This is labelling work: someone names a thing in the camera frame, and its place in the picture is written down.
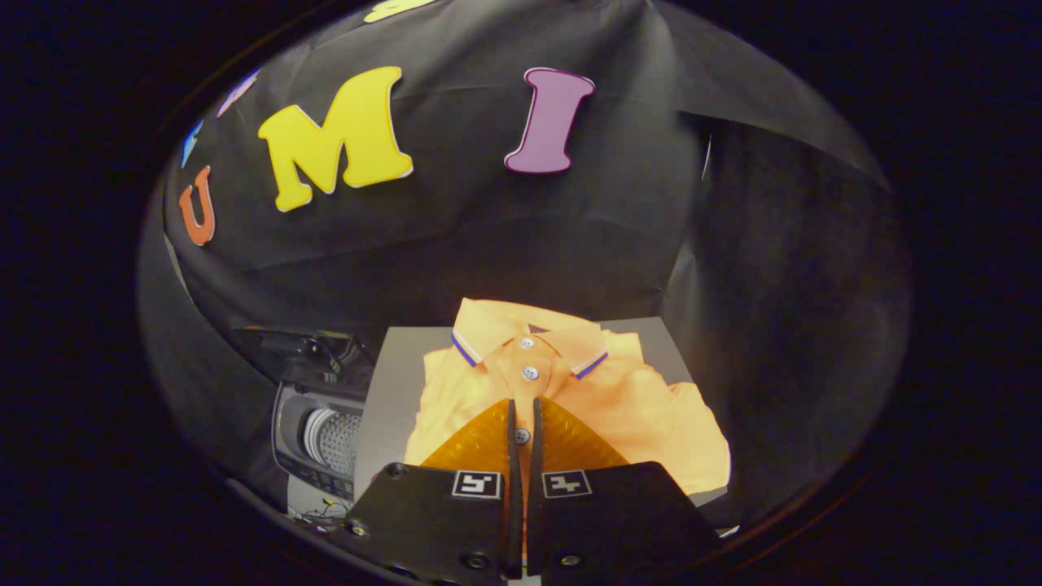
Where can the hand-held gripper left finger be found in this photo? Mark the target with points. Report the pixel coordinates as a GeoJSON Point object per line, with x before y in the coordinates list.
{"type": "Point", "coordinates": [440, 521]}

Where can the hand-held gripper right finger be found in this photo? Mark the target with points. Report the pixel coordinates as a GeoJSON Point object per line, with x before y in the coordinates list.
{"type": "Point", "coordinates": [610, 521]}

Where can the orange polo shirt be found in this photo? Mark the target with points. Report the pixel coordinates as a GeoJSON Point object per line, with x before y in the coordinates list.
{"type": "Point", "coordinates": [635, 415]}

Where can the grey washing machine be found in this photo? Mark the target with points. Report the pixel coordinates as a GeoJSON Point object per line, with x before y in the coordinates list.
{"type": "Point", "coordinates": [293, 431]}

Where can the dark glass washing machine lid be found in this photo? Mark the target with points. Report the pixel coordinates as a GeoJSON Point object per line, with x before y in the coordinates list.
{"type": "Point", "coordinates": [301, 354]}

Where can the grey metal cabinet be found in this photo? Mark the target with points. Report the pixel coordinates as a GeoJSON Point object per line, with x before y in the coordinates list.
{"type": "Point", "coordinates": [399, 366]}

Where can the black backdrop cloth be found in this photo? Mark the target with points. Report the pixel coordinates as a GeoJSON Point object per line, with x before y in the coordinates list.
{"type": "Point", "coordinates": [488, 236]}

